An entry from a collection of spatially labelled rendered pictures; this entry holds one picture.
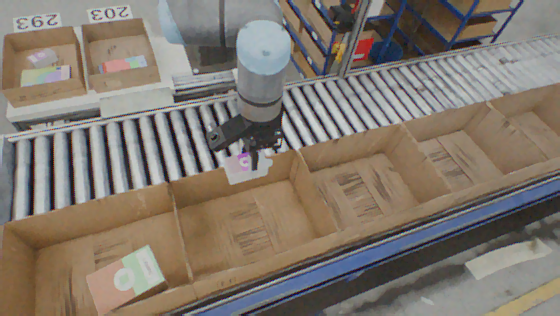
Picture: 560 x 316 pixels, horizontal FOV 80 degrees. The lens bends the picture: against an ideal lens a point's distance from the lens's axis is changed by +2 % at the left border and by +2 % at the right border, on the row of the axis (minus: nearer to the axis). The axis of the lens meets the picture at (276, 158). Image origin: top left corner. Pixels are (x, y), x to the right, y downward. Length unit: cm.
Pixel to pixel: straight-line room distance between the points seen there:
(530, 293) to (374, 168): 150
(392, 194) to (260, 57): 80
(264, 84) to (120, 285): 63
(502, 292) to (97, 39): 258
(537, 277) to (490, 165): 122
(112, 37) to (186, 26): 131
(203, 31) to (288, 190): 63
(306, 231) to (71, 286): 66
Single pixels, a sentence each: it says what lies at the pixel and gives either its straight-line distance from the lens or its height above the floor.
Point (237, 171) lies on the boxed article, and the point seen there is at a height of 117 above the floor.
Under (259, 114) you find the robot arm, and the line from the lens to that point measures 64.
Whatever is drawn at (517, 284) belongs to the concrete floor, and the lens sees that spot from 250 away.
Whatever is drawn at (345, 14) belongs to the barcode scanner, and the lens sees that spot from 161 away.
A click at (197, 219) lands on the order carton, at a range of 107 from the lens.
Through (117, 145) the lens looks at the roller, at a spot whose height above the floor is 75.
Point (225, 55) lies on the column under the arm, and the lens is 173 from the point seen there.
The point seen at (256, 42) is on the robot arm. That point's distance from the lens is 58.
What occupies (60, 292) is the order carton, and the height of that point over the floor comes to 89.
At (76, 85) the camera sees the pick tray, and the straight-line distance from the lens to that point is 167.
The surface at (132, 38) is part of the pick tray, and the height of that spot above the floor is 76.
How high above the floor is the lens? 185
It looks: 54 degrees down
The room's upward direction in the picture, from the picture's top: 10 degrees clockwise
